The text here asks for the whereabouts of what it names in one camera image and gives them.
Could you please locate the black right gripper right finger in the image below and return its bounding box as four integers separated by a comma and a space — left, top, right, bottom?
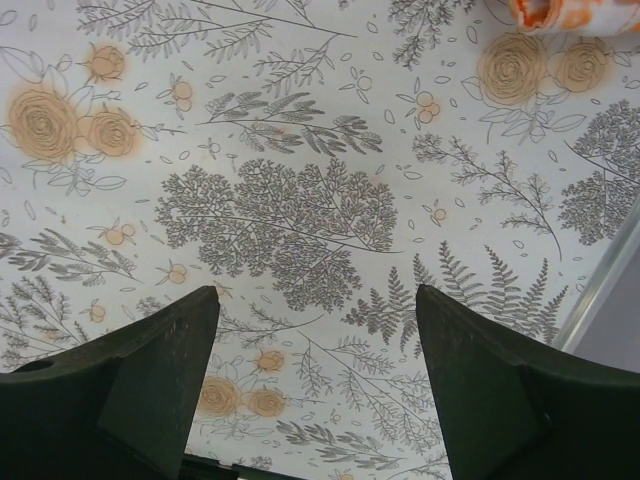
416, 285, 639, 479

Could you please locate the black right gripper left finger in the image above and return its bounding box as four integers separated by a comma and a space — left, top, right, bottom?
1, 286, 220, 479

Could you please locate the floral table mat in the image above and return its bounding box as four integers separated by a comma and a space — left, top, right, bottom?
1, 1, 639, 479

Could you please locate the orange white folded cloth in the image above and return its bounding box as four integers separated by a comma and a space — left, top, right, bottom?
507, 0, 639, 37

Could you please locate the aluminium frame rail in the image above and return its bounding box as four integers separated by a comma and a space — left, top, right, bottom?
554, 211, 639, 373

